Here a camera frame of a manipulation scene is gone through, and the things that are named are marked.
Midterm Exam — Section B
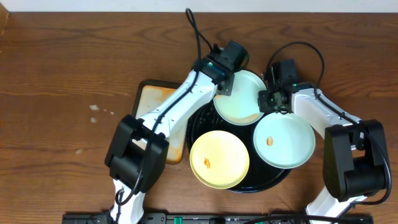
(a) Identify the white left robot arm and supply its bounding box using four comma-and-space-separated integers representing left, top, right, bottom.
104, 49, 247, 223

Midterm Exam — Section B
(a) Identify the round black tray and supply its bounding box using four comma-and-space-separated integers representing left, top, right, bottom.
185, 102, 290, 193

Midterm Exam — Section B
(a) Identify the rectangular soapy baking tray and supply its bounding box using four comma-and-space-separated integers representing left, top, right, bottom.
132, 80, 187, 165

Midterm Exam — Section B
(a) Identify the mint green plate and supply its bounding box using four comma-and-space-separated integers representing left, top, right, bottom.
213, 70, 267, 126
253, 113, 315, 169

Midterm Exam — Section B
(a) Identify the pale yellow plate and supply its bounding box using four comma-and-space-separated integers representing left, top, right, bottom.
190, 131, 250, 189

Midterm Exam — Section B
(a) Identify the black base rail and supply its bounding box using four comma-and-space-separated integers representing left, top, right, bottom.
61, 212, 374, 224

